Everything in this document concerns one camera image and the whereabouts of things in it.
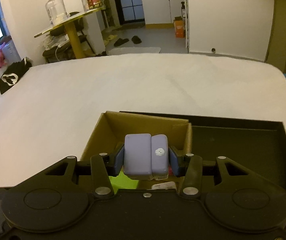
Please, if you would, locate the black garment with white print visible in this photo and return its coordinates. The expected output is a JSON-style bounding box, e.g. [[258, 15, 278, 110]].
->
[[0, 57, 32, 95]]

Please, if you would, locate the orange box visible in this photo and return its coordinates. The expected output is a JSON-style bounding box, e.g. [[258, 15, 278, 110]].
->
[[173, 17, 186, 38]]

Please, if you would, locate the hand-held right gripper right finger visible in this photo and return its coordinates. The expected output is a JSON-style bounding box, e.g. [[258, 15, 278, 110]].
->
[[168, 146, 243, 198]]

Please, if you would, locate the clear water jug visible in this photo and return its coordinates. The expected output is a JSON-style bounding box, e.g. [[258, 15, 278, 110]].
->
[[45, 0, 70, 25]]

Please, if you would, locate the clutter pile under table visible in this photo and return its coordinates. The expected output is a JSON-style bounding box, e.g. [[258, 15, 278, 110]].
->
[[42, 33, 95, 63]]

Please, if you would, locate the pink plush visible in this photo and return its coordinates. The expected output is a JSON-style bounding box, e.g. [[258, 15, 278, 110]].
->
[[0, 47, 7, 72]]

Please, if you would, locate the green block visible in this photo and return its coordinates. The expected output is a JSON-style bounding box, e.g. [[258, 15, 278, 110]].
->
[[108, 174, 140, 190]]

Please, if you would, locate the yellow round table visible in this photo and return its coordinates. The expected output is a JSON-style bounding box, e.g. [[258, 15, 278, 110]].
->
[[34, 6, 106, 59]]

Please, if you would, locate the dark glass panel door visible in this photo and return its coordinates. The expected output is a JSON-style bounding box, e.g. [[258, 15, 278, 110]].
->
[[112, 0, 144, 23]]

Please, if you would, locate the red canister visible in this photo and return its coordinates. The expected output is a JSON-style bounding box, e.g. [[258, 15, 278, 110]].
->
[[83, 0, 106, 11]]

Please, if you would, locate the lavender block toy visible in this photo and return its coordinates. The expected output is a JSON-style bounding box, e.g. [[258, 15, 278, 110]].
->
[[123, 133, 169, 180]]

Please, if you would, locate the black tray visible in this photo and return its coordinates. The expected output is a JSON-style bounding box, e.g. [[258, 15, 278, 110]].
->
[[119, 110, 286, 198]]

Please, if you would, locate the small white packet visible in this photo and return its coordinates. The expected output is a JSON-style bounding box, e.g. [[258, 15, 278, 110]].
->
[[151, 182, 176, 191]]

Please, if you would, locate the white kitchen cabinet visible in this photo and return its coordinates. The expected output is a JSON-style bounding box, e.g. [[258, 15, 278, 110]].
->
[[140, 0, 187, 26]]

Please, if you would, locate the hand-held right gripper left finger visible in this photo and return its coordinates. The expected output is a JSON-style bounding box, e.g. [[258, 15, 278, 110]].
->
[[44, 145, 126, 198]]

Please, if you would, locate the cardboard box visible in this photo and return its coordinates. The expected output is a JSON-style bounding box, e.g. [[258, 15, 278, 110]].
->
[[79, 110, 193, 193]]

